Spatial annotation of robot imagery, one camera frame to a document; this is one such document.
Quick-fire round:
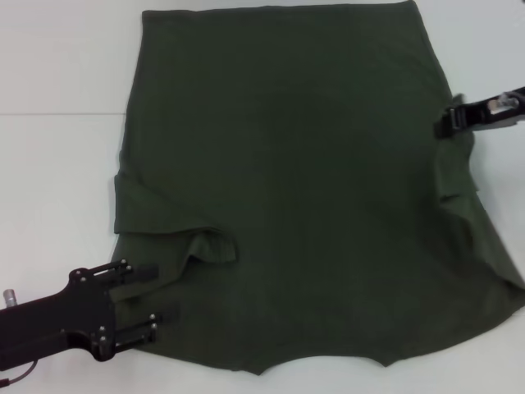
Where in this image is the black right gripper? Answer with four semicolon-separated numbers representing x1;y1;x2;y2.
433;85;525;140

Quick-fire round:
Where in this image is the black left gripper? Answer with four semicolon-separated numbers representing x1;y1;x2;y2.
0;259;165;363

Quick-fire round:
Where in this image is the dark green t-shirt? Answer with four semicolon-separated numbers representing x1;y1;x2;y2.
108;0;525;368

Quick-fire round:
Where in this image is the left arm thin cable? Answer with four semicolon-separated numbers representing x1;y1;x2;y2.
0;356;40;375

